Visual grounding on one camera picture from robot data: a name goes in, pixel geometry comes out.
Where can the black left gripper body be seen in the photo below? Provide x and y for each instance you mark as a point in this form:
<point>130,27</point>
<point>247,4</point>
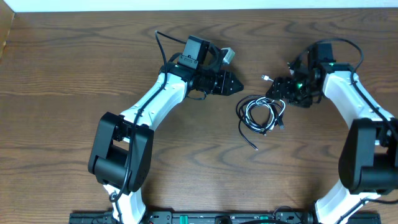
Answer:
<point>222,83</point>

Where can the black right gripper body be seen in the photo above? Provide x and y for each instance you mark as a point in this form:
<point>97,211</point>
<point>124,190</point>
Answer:
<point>298,93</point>

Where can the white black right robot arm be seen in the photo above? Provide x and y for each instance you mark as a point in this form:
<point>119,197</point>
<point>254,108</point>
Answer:
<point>367,167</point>

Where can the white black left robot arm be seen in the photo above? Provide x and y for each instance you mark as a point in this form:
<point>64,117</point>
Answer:
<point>122,149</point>

